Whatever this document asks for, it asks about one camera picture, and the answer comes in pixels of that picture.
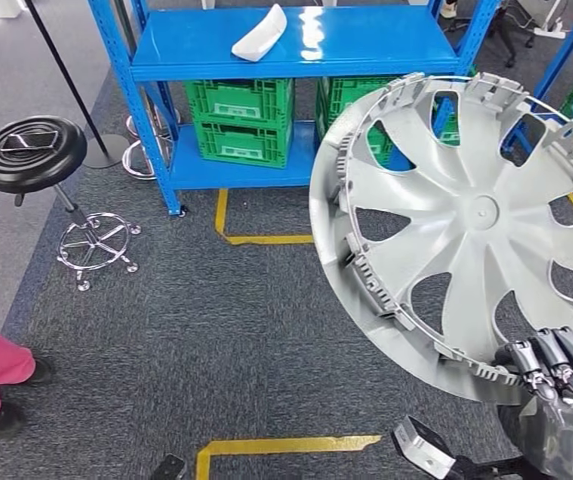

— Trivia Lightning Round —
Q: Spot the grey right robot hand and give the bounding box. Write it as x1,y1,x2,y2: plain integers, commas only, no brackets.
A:
496,327,573,480

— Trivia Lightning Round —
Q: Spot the silver plastic wheel cover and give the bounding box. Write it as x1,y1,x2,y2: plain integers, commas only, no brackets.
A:
308,71,573,407

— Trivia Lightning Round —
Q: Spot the white curved plastic part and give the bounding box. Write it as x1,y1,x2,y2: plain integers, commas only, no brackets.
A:
231,3,288,64

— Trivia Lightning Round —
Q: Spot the white power strip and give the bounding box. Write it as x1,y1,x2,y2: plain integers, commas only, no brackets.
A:
533,13,567,40

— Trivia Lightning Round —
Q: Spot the black office chair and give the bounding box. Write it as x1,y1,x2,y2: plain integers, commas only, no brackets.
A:
483,0,534,69

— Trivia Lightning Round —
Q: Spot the black pole floor stand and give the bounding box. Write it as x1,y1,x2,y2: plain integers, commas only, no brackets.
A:
25,0,130,170

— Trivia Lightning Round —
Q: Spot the black round stool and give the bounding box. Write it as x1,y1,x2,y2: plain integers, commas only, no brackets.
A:
0,115,142,293

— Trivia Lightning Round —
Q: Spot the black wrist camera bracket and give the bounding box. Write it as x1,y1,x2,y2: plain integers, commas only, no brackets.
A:
445,453,557,480

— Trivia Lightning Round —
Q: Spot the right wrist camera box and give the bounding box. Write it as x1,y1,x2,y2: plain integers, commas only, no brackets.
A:
391,415,458,480

